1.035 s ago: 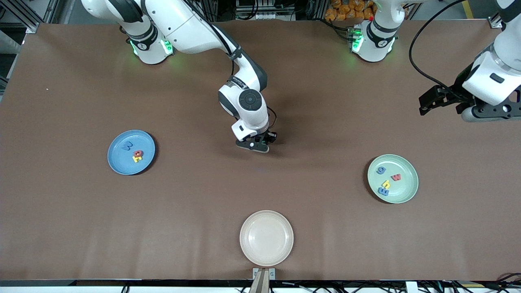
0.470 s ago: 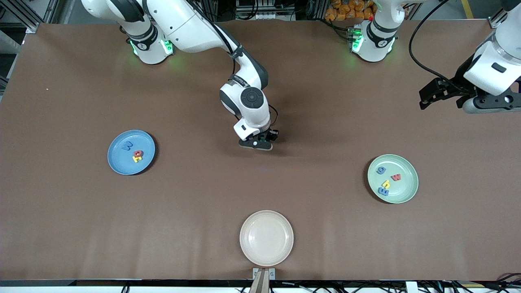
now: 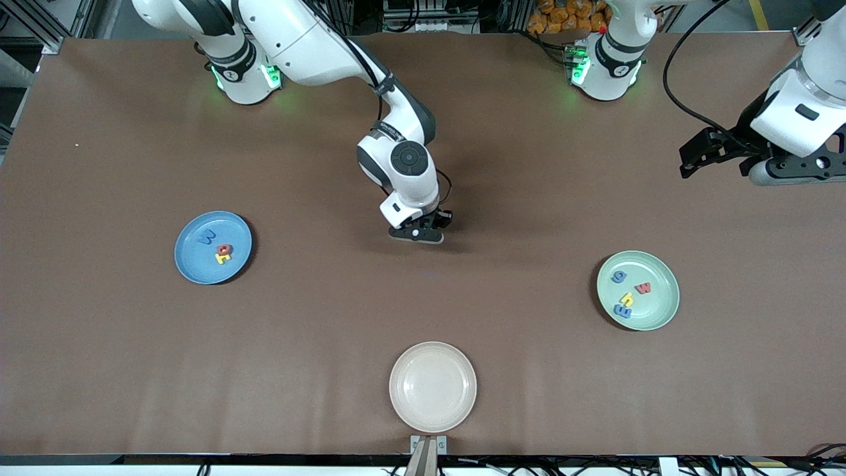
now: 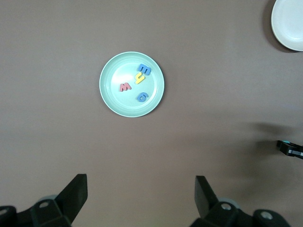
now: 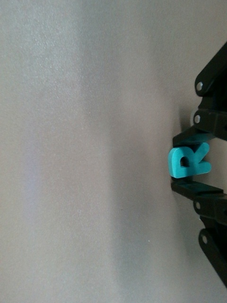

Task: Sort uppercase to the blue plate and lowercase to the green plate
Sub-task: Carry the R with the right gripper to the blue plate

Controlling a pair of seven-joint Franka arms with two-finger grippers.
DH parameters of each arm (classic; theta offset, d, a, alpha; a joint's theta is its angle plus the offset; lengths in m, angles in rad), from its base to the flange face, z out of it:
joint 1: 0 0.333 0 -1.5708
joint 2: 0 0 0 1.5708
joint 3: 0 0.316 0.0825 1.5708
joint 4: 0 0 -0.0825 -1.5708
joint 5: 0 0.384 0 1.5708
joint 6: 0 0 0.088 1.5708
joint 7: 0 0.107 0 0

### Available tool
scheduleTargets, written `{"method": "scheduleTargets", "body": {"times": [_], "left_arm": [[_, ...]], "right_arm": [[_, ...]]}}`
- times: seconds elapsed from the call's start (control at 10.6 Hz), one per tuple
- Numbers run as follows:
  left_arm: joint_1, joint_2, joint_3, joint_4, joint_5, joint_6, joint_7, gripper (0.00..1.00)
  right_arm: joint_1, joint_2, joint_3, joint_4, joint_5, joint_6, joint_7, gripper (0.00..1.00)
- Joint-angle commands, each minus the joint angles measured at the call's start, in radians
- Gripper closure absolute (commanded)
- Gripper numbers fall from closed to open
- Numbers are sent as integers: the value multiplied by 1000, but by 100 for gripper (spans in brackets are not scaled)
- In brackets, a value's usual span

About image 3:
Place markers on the yellow foam uppercase H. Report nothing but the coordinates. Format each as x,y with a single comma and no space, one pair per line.
223,258

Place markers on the blue foam lowercase a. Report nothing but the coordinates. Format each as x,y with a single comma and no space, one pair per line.
618,276

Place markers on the green plate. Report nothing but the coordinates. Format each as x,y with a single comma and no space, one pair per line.
654,311

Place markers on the beige plate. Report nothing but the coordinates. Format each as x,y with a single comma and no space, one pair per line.
433,387

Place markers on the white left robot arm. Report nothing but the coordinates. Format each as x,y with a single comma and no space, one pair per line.
806,112

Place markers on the blue foam uppercase M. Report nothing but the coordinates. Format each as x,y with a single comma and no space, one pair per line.
209,237

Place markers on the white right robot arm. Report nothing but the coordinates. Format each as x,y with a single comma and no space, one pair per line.
396,119

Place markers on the blue foam lowercase m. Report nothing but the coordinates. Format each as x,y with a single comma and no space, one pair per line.
622,310

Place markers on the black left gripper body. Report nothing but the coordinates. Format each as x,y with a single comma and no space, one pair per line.
747,132

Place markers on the red foam lowercase w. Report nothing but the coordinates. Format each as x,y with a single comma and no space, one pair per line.
642,287

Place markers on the aluminium frame post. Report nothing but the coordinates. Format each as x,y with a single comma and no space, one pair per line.
809,30
53,43

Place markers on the orange objects pile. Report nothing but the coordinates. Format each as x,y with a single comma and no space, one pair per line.
562,16

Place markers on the blue plate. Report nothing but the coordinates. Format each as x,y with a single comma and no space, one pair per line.
198,264

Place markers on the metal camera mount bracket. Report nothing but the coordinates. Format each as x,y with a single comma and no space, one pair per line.
428,449

